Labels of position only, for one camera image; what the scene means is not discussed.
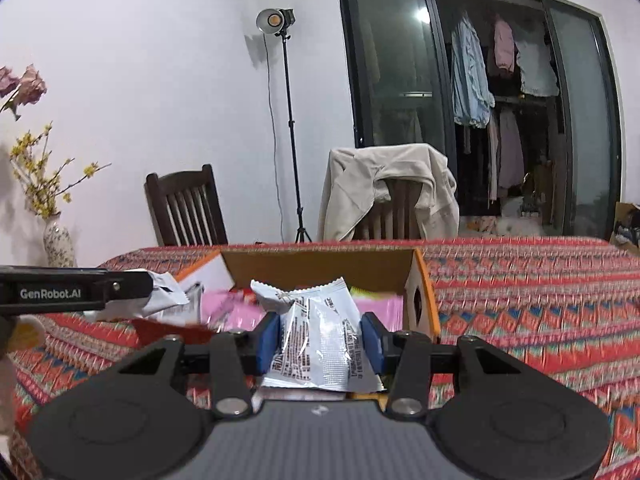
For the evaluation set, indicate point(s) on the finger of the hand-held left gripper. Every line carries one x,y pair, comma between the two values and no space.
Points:
135,284

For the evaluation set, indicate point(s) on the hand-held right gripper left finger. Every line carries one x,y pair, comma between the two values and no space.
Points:
268,342

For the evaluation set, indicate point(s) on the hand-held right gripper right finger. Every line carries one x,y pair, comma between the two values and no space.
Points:
372,342

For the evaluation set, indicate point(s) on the white snack packet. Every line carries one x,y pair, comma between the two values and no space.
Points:
167,292

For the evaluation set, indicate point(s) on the clear crinkled snack packet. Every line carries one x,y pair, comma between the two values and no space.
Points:
320,340

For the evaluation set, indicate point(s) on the red orange cardboard box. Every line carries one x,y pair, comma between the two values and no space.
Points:
320,265

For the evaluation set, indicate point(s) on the pink snack packet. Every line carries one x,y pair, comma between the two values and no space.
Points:
235,317
385,315

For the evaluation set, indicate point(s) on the floral patterned vase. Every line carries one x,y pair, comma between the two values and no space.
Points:
60,245

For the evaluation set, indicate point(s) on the green snack bar packet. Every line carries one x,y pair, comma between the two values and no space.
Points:
370,291

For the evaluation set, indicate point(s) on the yellow flower branches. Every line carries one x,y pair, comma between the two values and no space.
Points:
42,195

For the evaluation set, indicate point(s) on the dark wooden chair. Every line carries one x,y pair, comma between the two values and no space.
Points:
182,182

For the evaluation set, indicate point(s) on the brown wooden chair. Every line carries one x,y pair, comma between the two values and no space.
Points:
395,210

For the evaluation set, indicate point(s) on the beige jacket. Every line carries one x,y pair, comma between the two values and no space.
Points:
360,180

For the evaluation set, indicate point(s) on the white fluffy dog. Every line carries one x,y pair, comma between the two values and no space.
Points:
515,222

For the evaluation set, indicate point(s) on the pale pink hanging garments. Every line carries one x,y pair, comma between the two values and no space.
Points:
510,150

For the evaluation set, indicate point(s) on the light blue hanging shirt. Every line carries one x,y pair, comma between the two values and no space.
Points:
470,75

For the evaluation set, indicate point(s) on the open cardboard carton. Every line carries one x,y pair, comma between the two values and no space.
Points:
625,210

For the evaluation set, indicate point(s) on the wardrobe with hanging clothes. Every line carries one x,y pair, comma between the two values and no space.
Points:
395,50

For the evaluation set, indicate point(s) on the studio light on stand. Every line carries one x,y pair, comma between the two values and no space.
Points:
272,20

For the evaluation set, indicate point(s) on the white hanging shirt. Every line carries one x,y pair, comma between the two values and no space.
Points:
537,70

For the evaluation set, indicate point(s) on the pink hanging jacket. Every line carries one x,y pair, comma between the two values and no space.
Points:
504,47

